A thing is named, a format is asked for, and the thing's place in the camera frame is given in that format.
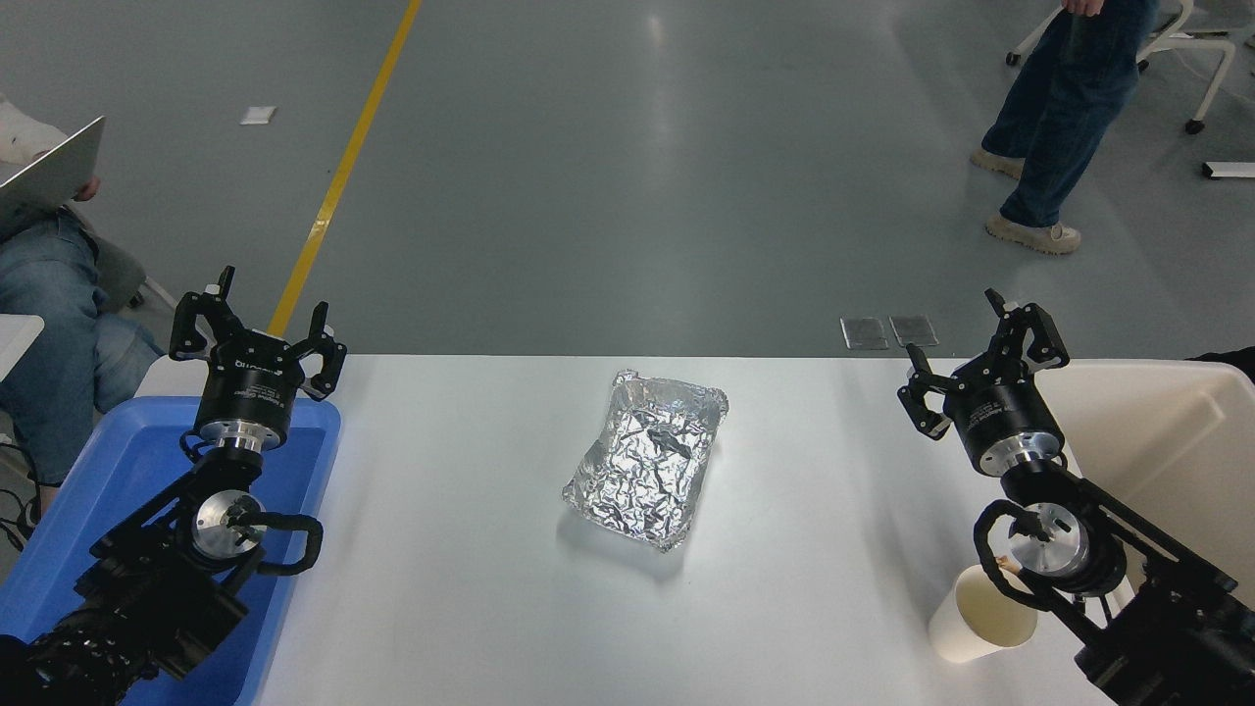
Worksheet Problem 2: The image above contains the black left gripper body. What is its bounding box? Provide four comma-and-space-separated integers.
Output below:
193, 330, 307, 439

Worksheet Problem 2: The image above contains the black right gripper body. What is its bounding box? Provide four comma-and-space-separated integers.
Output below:
944, 356, 1065, 470

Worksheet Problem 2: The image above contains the white paper cup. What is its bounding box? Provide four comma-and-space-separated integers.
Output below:
929, 564, 1038, 664

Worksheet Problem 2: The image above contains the grey chair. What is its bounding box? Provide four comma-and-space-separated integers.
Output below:
93, 230, 180, 315

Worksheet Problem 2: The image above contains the blue plastic tray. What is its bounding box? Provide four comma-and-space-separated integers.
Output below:
0, 395, 342, 706

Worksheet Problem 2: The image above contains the person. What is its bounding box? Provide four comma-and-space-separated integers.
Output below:
971, 0, 1161, 257
0, 93, 166, 488

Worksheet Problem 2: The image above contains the large pale bin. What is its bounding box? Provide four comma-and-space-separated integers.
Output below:
1029, 358, 1255, 607

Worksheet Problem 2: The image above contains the white desk corner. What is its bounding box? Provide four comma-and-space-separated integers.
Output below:
0, 314, 46, 381

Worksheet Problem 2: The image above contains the silver laptop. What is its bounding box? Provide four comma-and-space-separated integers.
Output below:
0, 116, 107, 241

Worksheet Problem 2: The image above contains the crumpled foil tray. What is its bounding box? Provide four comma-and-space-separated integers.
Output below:
562, 369, 730, 553

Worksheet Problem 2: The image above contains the white wheeled chair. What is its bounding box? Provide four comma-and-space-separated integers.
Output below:
1005, 0, 1238, 135

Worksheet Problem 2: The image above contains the black cable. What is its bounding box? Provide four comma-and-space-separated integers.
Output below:
0, 431, 42, 552

